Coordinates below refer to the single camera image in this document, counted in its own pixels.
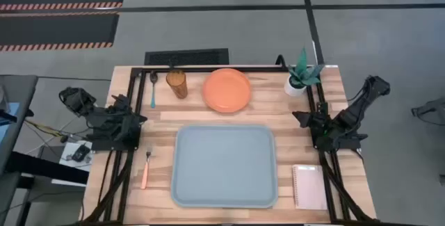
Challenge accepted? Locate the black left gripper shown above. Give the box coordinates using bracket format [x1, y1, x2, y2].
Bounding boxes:
[111, 94, 148, 134]

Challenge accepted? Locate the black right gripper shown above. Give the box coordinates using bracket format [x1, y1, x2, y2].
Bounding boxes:
[291, 102, 330, 134]

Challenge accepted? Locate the fork with orange handle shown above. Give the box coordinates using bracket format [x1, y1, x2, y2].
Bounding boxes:
[140, 145, 153, 191]

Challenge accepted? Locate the orange round plate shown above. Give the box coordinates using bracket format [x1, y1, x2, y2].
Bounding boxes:
[202, 67, 252, 114]

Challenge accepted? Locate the grey rectangular tray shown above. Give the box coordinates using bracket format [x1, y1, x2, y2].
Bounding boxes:
[170, 124, 280, 209]

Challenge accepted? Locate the green plant in white pot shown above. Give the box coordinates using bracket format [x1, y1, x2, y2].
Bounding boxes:
[284, 47, 326, 98]

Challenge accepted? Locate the pink spiral notebook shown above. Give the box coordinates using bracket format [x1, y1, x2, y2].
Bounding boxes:
[291, 164, 329, 211]

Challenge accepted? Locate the black handheld controller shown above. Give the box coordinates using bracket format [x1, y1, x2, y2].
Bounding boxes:
[71, 143, 92, 163]

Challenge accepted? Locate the white paper sheet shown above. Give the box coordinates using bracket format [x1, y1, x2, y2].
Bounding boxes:
[51, 140, 93, 187]

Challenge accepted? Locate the black floor grate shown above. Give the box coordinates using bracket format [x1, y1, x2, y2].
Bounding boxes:
[144, 48, 230, 66]

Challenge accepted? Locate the black low shelf beam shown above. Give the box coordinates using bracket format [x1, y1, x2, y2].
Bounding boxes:
[5, 150, 90, 186]

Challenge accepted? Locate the grey side desk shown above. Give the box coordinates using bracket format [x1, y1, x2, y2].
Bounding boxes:
[0, 74, 39, 226]

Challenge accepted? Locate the spoon with teal handle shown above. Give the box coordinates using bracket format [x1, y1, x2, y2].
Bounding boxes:
[149, 71, 159, 109]

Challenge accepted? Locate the black aluminium table frame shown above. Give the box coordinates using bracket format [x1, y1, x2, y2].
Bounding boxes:
[79, 65, 383, 226]

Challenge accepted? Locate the yellow cable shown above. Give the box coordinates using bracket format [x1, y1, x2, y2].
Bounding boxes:
[24, 119, 63, 139]

